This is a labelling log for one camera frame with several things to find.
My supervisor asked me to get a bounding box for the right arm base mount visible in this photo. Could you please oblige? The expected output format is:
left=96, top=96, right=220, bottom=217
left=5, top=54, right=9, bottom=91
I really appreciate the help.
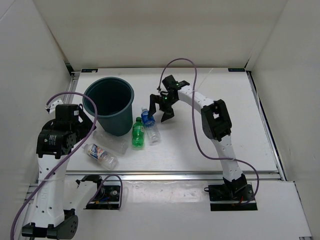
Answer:
left=203, top=184, right=258, bottom=212

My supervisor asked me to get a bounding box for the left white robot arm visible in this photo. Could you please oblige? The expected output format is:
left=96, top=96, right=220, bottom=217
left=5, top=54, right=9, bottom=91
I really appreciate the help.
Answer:
left=21, top=103, right=105, bottom=240

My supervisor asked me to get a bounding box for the clear unlabelled plastic bottle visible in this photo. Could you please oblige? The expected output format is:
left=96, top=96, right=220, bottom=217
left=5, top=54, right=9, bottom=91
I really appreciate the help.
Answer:
left=92, top=131, right=129, bottom=155

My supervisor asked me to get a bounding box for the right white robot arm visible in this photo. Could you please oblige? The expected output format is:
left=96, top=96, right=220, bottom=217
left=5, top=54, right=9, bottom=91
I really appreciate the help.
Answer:
left=148, top=79, right=248, bottom=201

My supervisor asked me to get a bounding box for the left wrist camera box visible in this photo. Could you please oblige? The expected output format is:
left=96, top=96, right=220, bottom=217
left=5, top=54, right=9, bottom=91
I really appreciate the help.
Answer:
left=55, top=104, right=79, bottom=122

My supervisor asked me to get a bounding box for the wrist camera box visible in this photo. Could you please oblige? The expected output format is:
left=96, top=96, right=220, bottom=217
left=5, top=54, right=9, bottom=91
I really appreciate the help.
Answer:
left=162, top=75, right=179, bottom=91
left=55, top=104, right=79, bottom=122

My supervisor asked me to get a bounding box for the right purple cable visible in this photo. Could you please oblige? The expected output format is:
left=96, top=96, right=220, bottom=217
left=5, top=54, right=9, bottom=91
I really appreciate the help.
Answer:
left=156, top=58, right=260, bottom=206

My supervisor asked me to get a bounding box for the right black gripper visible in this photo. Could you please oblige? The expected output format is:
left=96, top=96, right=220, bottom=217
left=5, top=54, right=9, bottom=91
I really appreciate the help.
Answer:
left=147, top=94, right=178, bottom=123

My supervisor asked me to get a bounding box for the green plastic bottle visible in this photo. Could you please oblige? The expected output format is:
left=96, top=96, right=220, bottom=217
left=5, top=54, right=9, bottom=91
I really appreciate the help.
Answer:
left=131, top=117, right=145, bottom=148

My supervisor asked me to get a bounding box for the dark green plastic bin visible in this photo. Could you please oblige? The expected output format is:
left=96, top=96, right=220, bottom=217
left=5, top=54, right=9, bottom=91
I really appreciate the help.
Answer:
left=82, top=77, right=135, bottom=137

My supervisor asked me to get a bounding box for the white blue label bottle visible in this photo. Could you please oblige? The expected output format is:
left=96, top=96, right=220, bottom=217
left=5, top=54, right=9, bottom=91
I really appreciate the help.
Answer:
left=81, top=143, right=119, bottom=171

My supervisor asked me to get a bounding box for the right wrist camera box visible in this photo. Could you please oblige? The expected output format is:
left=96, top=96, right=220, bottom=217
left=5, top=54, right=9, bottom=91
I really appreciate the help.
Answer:
left=162, top=75, right=179, bottom=91

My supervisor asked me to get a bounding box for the blue label plastic bottle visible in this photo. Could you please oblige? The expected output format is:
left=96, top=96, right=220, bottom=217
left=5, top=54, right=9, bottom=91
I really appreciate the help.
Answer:
left=141, top=107, right=161, bottom=144

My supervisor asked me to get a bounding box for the aluminium table front rail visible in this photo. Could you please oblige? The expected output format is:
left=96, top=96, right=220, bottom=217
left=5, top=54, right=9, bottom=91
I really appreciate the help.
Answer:
left=65, top=170, right=286, bottom=181

